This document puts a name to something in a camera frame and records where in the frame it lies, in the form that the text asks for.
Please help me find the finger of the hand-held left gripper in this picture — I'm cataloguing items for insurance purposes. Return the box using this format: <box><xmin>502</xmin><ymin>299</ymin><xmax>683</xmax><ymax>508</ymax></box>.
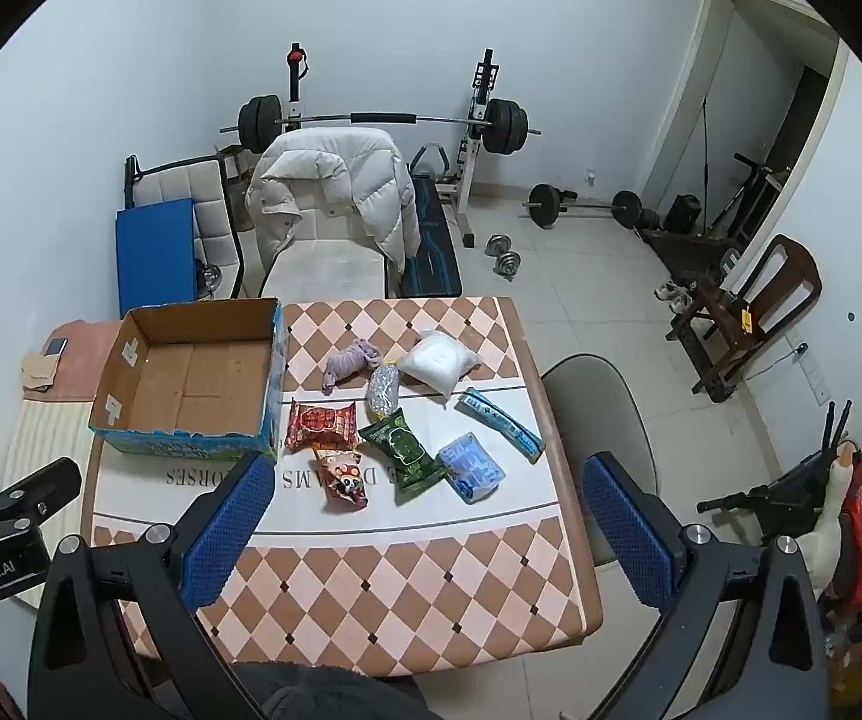
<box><xmin>0</xmin><ymin>457</ymin><xmax>83</xmax><ymax>535</ymax></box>

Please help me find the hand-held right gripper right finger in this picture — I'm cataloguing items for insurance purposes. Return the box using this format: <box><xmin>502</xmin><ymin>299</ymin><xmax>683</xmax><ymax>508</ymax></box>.
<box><xmin>582</xmin><ymin>452</ymin><xmax>831</xmax><ymax>720</ymax></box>

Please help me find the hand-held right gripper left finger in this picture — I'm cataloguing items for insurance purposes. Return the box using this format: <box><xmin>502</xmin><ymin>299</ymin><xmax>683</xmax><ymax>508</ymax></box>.
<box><xmin>28</xmin><ymin>452</ymin><xmax>278</xmax><ymax>720</ymax></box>

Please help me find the raccoon print snack packet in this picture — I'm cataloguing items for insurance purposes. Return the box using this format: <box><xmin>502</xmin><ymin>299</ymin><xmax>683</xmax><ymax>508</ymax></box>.
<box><xmin>313</xmin><ymin>446</ymin><xmax>370</xmax><ymax>509</ymax></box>

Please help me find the red snack packet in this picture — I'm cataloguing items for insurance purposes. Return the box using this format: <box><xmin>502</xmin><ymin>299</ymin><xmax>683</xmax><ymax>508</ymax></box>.
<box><xmin>286</xmin><ymin>399</ymin><xmax>358</xmax><ymax>453</ymax></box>

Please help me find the cardboard box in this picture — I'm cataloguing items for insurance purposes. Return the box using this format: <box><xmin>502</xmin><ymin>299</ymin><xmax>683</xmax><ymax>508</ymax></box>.
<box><xmin>88</xmin><ymin>298</ymin><xmax>287</xmax><ymax>464</ymax></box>

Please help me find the blue tissue packet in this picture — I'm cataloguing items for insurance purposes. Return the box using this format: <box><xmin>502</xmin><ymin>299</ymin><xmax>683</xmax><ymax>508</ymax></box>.
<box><xmin>437</xmin><ymin>431</ymin><xmax>507</xmax><ymax>503</ymax></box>

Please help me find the long blue packet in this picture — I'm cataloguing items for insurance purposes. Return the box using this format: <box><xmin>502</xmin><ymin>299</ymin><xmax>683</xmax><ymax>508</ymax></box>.
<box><xmin>455</xmin><ymin>388</ymin><xmax>546</xmax><ymax>464</ymax></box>

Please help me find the green snack packet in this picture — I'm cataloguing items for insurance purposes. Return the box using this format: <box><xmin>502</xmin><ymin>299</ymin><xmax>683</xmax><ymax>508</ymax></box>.
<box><xmin>358</xmin><ymin>407</ymin><xmax>448</xmax><ymax>507</ymax></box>

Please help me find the purple plush toy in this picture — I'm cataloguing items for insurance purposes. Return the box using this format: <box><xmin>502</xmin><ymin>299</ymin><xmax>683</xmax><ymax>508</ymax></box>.
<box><xmin>323</xmin><ymin>339</ymin><xmax>381</xmax><ymax>393</ymax></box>

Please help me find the silver and yellow scouring pad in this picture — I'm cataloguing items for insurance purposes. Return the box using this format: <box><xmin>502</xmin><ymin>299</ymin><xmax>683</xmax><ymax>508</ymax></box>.
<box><xmin>368</xmin><ymin>356</ymin><xmax>402</xmax><ymax>421</ymax></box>

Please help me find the white soft packet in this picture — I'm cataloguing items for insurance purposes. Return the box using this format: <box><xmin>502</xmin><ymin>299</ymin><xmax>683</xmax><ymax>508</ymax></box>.
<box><xmin>397</xmin><ymin>328</ymin><xmax>483</xmax><ymax>396</ymax></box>

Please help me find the beige cloth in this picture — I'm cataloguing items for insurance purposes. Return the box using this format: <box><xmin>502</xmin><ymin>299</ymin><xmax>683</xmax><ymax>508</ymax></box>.
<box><xmin>20</xmin><ymin>351</ymin><xmax>63</xmax><ymax>392</ymax></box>

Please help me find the grey chair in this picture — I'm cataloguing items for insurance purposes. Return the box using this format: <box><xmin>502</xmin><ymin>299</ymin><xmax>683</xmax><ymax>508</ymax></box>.
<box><xmin>540</xmin><ymin>355</ymin><xmax>658</xmax><ymax>567</ymax></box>

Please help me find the black folding stand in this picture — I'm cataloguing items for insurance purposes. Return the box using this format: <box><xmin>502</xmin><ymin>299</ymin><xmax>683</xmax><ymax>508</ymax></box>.
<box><xmin>696</xmin><ymin>401</ymin><xmax>855</xmax><ymax>541</ymax></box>

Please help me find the person's dark clothing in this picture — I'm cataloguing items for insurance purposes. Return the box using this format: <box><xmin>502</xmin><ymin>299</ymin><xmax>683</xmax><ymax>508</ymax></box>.
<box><xmin>228</xmin><ymin>660</ymin><xmax>424</xmax><ymax>720</ymax></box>

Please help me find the white goose plush toy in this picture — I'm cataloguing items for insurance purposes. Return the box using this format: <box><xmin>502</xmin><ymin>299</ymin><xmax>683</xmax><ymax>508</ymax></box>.
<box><xmin>806</xmin><ymin>442</ymin><xmax>862</xmax><ymax>601</ymax></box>

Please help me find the blue board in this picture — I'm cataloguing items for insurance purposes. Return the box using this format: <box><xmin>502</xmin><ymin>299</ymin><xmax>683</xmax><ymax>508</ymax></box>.
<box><xmin>114</xmin><ymin>199</ymin><xmax>199</xmax><ymax>320</ymax></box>

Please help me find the dark wooden chair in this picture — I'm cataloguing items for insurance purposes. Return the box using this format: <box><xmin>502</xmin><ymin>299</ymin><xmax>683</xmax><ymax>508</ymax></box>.
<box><xmin>666</xmin><ymin>234</ymin><xmax>823</xmax><ymax>402</ymax></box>

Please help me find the black bag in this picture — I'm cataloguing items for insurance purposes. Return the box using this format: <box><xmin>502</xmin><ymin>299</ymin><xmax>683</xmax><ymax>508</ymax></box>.
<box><xmin>663</xmin><ymin>195</ymin><xmax>704</xmax><ymax>235</ymax></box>

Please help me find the white tufted chair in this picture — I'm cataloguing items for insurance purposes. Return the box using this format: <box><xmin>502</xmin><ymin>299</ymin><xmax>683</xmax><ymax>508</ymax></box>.
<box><xmin>123</xmin><ymin>154</ymin><xmax>248</xmax><ymax>297</ymax></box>

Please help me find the small barbell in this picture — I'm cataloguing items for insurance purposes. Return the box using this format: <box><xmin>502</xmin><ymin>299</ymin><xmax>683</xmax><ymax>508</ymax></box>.
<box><xmin>522</xmin><ymin>184</ymin><xmax>645</xmax><ymax>230</ymax></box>

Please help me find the black weight bench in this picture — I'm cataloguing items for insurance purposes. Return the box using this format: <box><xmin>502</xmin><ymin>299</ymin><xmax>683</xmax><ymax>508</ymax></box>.
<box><xmin>401</xmin><ymin>144</ymin><xmax>465</xmax><ymax>297</ymax></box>

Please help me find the black kick scooter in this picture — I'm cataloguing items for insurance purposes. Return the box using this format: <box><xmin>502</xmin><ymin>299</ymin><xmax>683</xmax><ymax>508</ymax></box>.
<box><xmin>701</xmin><ymin>154</ymin><xmax>777</xmax><ymax>241</ymax></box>

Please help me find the white puffer jacket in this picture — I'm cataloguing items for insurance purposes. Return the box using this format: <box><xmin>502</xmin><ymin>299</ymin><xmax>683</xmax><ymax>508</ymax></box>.
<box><xmin>245</xmin><ymin>127</ymin><xmax>421</xmax><ymax>275</ymax></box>

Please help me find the white barbell rack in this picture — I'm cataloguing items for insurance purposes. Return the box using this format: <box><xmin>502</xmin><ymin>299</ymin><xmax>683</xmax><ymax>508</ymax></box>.
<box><xmin>284</xmin><ymin>41</ymin><xmax>499</xmax><ymax>248</ymax></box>

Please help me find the barbell with black plates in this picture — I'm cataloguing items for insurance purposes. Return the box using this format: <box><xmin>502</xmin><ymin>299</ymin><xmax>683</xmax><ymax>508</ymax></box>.
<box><xmin>219</xmin><ymin>95</ymin><xmax>542</xmax><ymax>158</ymax></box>

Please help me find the white door frame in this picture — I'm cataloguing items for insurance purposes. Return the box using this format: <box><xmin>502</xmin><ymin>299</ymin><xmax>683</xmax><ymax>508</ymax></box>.
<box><xmin>636</xmin><ymin>0</ymin><xmax>852</xmax><ymax>241</ymax></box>

